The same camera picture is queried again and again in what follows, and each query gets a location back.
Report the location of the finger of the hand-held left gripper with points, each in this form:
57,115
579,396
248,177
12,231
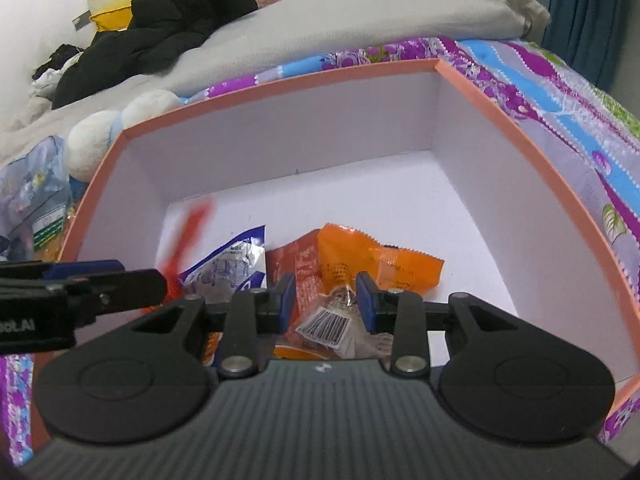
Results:
85,269
130,287

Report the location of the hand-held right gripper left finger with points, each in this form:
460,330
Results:
287,305

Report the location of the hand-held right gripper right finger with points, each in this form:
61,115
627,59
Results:
365,305

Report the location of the clear barcode snack packet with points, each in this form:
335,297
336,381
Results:
325,327

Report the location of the red orange snack packet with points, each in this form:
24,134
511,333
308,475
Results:
300,260

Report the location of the blue snack packet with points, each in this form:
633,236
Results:
225,265

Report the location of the pink cardboard box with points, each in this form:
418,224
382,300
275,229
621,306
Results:
350,125

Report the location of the clear blue plastic bag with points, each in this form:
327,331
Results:
35,185

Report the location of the white plush toy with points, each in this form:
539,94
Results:
90,140

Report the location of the heap of clothes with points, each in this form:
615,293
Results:
50,67

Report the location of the black jacket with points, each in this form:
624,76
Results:
150,35

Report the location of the yellow pillow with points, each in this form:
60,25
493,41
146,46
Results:
112,19

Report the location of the grey duvet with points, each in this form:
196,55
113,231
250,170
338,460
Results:
350,15

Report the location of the blue curtain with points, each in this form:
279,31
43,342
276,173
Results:
590,25

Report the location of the grey wall socket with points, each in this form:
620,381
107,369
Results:
80,21

